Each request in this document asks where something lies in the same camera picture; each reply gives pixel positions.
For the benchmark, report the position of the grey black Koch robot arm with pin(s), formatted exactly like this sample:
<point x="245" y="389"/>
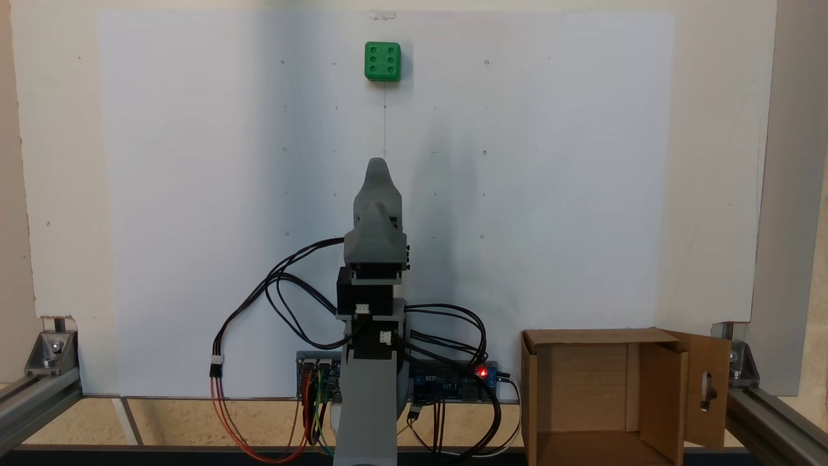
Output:
<point x="365" y="414"/>

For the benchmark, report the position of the green dice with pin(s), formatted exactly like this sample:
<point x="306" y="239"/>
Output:
<point x="382" y="61"/>

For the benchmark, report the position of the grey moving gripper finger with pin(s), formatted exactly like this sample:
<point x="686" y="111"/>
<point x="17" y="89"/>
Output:
<point x="378" y="188"/>

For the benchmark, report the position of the metal corner bracket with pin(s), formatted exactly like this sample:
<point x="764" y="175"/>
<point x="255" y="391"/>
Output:
<point x="740" y="362"/>
<point x="52" y="353"/>

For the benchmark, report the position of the motor driver circuit board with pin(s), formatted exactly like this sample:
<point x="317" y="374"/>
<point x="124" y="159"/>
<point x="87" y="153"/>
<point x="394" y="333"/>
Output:
<point x="320" y="378"/>

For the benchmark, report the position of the aluminium frame post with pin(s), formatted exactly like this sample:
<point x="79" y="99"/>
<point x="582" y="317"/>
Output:
<point x="776" y="421"/>
<point x="39" y="404"/>

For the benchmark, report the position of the large white paper sheet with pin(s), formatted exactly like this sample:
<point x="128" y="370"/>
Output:
<point x="194" y="194"/>

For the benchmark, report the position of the open cardboard box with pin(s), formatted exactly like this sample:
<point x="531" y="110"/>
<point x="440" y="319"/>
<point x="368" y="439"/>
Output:
<point x="582" y="388"/>

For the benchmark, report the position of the blue power converter board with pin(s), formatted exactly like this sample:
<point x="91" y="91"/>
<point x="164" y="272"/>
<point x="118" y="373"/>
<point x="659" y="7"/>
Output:
<point x="453" y="383"/>

